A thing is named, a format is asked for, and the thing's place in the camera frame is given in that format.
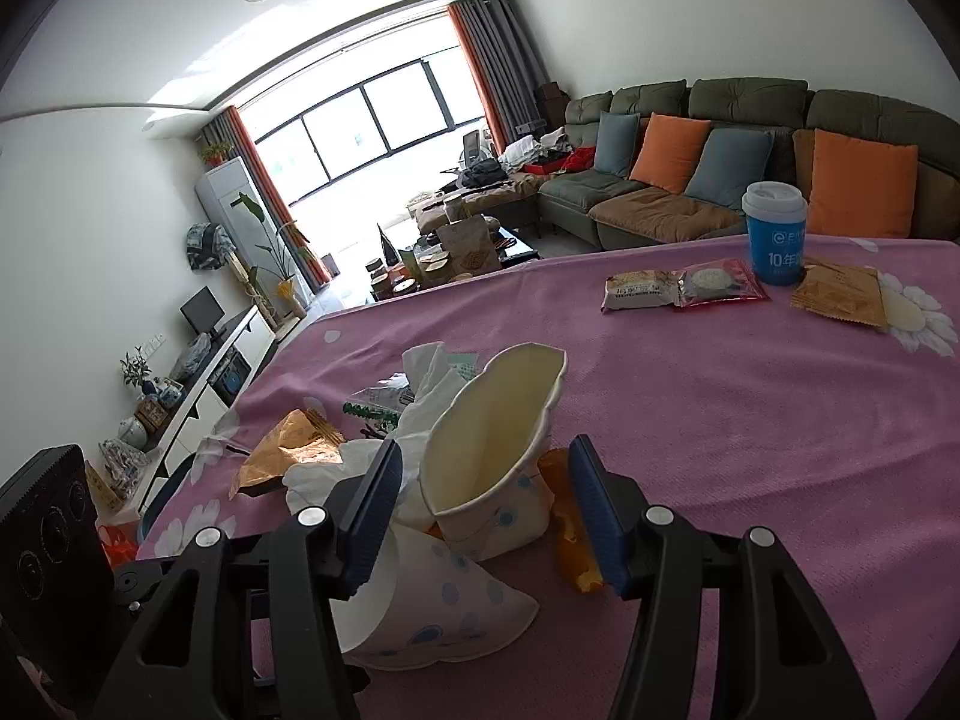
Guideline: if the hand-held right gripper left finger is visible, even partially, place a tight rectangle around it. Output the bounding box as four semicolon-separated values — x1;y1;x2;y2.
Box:
90;436;406;720

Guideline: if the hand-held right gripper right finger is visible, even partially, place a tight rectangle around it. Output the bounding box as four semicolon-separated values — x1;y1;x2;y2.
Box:
566;433;878;720

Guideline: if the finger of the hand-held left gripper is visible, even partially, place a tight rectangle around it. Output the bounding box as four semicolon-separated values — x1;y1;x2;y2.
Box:
112;559;177;616

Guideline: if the blue-dotted paper cup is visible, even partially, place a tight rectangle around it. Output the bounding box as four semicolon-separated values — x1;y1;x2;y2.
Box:
330;521;541;672

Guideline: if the white paper cup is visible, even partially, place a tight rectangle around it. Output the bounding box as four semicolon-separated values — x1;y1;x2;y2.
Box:
418;343;569;563

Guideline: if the white tissue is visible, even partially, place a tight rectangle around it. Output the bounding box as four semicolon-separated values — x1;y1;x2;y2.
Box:
285;343;470;533

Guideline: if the orange plastic bag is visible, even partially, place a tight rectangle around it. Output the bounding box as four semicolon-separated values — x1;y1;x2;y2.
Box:
101;521;145;572

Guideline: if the green and clear plastic wrapper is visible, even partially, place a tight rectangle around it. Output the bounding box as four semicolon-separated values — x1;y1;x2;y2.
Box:
341;371;422;440

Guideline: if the torn brown foil wrapper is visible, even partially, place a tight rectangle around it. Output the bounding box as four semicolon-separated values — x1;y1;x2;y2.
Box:
229;409;347;500

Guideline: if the pink printed tablecloth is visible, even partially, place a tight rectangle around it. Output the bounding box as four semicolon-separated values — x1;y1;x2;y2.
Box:
139;232;960;720

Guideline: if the small potted plant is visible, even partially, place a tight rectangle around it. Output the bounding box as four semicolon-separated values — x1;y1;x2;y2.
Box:
120;345;155;392

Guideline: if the white low media cabinet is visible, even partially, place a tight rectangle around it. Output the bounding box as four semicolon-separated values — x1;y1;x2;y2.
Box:
97;300;305;511

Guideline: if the beige snack packet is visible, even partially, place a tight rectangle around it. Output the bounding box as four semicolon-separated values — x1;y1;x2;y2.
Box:
600;270;685;314

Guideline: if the red snack packet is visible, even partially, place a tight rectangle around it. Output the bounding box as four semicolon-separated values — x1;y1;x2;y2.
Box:
673;259;770;310

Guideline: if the cluttered coffee table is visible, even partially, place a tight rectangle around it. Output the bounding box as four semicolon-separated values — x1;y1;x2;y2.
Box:
366;216;542;302

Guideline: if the small black monitor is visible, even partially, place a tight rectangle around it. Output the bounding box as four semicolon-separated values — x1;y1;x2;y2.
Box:
180;286;227;338

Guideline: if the brown paper bag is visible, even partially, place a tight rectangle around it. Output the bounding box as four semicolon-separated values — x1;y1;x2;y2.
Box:
435;214;501;278

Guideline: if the tall leafy houseplant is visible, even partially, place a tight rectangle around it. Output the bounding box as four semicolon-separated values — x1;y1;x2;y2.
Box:
236;191;302;297

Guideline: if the green sectional sofa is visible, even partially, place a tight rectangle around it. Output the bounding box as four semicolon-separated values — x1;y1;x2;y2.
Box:
536;79;960;252

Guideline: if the blue patterned hanging bag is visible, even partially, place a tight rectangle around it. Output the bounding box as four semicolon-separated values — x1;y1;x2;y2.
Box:
184;221;230;272

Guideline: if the golden brown snack packet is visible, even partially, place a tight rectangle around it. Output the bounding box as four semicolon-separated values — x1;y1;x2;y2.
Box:
790;259;891;329

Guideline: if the blue cup with white lid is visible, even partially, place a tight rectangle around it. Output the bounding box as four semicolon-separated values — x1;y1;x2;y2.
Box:
742;181;809;287

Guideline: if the white standing air conditioner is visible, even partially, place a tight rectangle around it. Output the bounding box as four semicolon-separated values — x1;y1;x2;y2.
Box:
195;157;290;278

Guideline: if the grey and orange curtain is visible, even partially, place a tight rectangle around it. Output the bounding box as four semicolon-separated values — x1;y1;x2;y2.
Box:
448;0;553;155
199;105;331;290

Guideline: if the black bag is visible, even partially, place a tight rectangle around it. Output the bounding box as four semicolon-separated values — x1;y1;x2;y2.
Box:
457;157;511;190

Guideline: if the orange cushion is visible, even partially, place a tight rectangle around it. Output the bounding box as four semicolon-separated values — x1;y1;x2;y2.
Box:
628;112;713;196
806;129;920;239

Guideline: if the large blue-grey cushion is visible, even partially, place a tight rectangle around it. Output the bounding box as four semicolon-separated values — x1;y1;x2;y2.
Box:
684;127;776;211

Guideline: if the pile of clothes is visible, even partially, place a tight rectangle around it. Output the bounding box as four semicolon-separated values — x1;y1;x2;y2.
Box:
499;127;598;178

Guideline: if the small blue-grey cushion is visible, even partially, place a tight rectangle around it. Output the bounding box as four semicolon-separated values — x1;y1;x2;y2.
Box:
592;111;643;179

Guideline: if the large balcony window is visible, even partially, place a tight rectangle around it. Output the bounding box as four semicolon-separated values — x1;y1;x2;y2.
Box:
240;52;488;256

